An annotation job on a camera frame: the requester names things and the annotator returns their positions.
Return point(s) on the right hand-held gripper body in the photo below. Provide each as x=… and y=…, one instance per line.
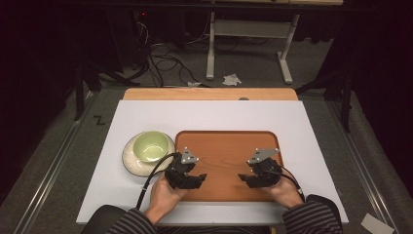
x=264, y=170

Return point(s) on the white board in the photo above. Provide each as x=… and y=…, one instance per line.
x=211, y=115

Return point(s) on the wooden table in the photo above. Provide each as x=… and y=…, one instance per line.
x=195, y=94

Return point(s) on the flat white paper sheet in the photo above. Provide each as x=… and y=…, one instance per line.
x=376, y=225

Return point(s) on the person's left hand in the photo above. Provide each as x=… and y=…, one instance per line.
x=164, y=195

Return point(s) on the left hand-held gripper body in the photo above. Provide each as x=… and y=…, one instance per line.
x=178, y=169

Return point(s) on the metal floor rail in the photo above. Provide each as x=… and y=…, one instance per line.
x=357, y=162
x=55, y=165

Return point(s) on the wooden tray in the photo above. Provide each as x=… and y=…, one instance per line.
x=224, y=152

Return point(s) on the white plate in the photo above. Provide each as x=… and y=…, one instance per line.
x=133, y=165

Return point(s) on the green bowl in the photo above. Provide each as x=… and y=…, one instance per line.
x=151, y=146

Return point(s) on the small crumpled white paper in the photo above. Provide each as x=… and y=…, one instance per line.
x=194, y=84

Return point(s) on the white metal desk frame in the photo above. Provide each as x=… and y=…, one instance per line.
x=211, y=48

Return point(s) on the black metal stand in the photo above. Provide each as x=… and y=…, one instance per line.
x=78, y=94
x=346, y=97

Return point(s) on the person's right hand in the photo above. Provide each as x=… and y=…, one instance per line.
x=285, y=191

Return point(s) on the large crumpled white paper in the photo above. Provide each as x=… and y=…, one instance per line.
x=231, y=80

